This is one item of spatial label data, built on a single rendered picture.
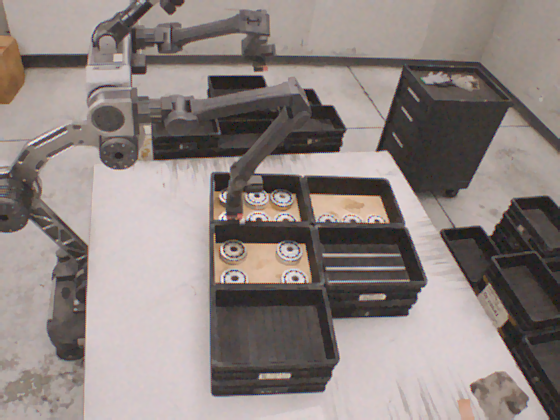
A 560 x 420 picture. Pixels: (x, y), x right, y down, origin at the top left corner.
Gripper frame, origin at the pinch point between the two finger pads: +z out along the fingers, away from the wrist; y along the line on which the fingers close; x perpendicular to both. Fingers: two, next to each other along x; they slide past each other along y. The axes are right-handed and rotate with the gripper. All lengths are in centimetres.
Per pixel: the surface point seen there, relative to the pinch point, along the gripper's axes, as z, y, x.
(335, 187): 0, 22, -46
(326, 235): -1.1, -8.5, -37.2
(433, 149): 35, 106, -136
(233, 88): 37, 168, -4
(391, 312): 14, -36, -63
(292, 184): -1.4, 21.2, -26.3
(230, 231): -2.5, -9.4, 1.3
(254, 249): 4.1, -12.5, -8.5
